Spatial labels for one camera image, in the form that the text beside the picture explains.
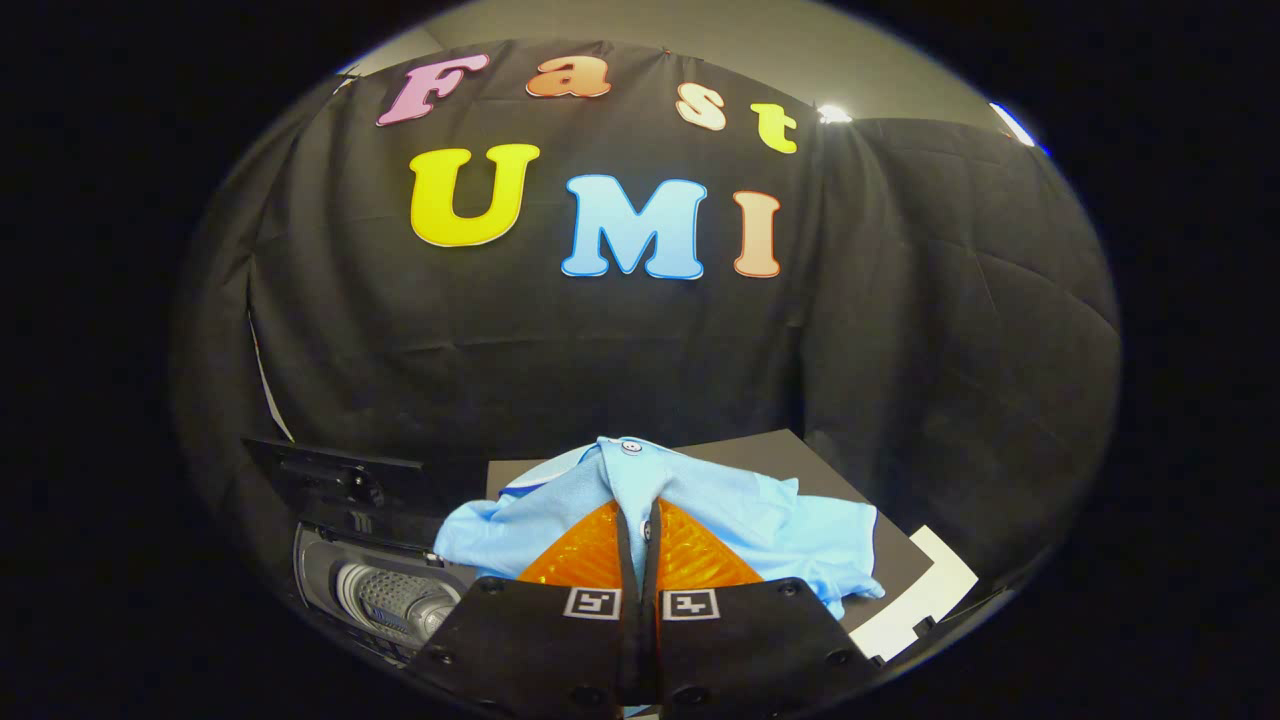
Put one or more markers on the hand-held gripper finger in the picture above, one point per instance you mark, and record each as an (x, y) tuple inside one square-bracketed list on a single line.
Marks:
[(651, 570), (628, 570)]

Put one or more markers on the light blue polo shirt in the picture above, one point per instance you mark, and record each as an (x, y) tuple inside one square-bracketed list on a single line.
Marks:
[(720, 510)]

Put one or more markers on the dark grey washing machine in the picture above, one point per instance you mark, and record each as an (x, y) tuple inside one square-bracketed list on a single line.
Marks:
[(380, 600)]

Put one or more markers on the dark washing machine lid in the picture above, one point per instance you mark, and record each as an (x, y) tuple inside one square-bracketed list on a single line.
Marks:
[(340, 480)]

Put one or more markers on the silver cabinet with black top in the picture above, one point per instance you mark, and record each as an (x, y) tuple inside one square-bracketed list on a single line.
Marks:
[(780, 455)]

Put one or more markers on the black backdrop cloth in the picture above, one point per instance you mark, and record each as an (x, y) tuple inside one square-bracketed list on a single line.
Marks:
[(500, 350)]

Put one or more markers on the white flat board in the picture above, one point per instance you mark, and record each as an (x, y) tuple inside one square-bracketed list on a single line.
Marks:
[(930, 595)]

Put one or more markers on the ceiling light panel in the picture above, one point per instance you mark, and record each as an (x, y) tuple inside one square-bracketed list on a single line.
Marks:
[(1012, 124), (835, 114)]

